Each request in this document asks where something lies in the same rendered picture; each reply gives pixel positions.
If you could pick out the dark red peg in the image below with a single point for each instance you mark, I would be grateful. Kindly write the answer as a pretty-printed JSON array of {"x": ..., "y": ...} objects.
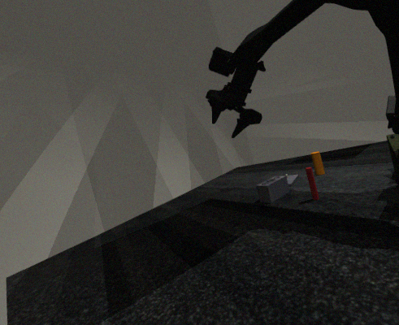
[{"x": 313, "y": 188}]

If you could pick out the orange cylinder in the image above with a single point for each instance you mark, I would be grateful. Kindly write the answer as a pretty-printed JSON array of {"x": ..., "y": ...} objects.
[{"x": 318, "y": 163}]

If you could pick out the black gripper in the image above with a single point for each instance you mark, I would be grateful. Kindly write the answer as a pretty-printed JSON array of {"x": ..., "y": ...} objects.
[{"x": 247, "y": 116}]

